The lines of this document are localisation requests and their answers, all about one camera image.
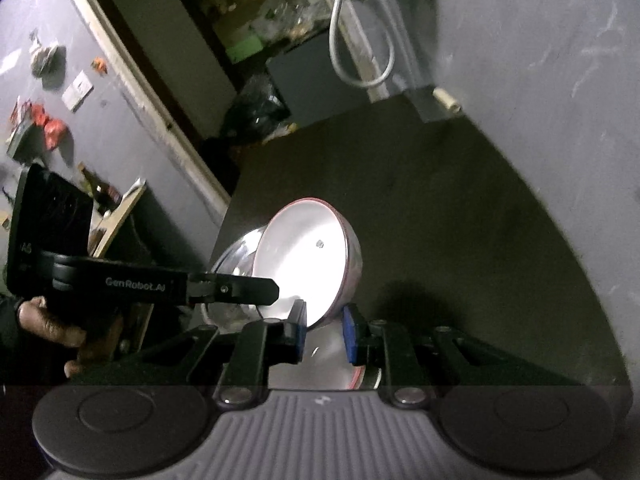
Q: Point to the cream paper roll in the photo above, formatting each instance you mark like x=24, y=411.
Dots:
x=446, y=100

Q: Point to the black plastic bag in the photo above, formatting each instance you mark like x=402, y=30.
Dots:
x=255, y=112

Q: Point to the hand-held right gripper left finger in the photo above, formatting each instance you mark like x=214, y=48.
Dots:
x=299, y=332

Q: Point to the yellow packet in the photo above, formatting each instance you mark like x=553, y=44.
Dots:
x=282, y=130

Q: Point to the wooden board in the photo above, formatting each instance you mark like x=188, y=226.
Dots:
x=117, y=222

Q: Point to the cluttered storage shelf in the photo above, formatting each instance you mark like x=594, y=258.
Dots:
x=260, y=5

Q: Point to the dark grey box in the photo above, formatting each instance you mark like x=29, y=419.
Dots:
x=315, y=85

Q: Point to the orange wall tag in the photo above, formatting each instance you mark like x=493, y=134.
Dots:
x=100, y=65

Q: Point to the plain white bowl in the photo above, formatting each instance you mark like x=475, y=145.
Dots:
x=325, y=360

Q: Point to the green box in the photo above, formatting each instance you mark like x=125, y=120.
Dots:
x=245, y=46

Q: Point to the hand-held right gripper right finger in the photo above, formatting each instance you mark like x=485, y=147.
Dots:
x=351, y=336

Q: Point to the person's left hand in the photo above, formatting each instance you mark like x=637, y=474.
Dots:
x=55, y=327

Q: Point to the dark glass bottle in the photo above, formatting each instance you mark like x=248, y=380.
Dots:
x=102, y=191

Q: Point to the red packets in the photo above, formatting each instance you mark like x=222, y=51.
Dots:
x=50, y=127

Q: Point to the white door frame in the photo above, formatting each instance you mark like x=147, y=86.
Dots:
x=150, y=95

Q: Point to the deep steel bowl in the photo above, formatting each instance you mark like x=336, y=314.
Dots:
x=235, y=275

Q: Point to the white bowl with dark speck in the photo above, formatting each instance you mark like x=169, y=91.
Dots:
x=300, y=265

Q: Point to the white wall switch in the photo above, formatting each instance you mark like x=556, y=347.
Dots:
x=77, y=91

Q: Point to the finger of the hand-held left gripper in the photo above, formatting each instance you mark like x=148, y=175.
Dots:
x=235, y=290

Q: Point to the grey cutting board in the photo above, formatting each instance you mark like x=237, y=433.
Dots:
x=431, y=104

